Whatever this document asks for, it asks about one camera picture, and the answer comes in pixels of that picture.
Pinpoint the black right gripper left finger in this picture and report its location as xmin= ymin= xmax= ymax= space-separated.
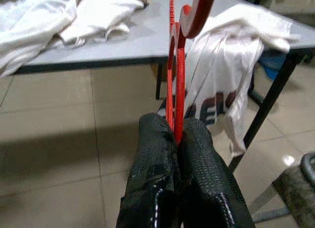
xmin=115 ymin=112 xmax=183 ymax=228

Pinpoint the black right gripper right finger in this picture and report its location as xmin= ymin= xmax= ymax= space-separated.
xmin=178 ymin=117 xmax=255 ymax=228

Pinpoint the red plastic hanger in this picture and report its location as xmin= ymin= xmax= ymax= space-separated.
xmin=165 ymin=0 xmax=219 ymax=144

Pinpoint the white printed t-shirt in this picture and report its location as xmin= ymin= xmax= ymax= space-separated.
xmin=157 ymin=3 xmax=301 ymax=158

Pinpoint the patterned cushion chair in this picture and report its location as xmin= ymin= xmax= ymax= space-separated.
xmin=248 ymin=152 xmax=315 ymax=224

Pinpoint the grey table with black legs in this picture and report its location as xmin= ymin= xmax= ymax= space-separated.
xmin=14 ymin=0 xmax=315 ymax=174

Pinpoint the cream garment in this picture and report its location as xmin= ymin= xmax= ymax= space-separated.
xmin=0 ymin=0 xmax=146 ymax=77

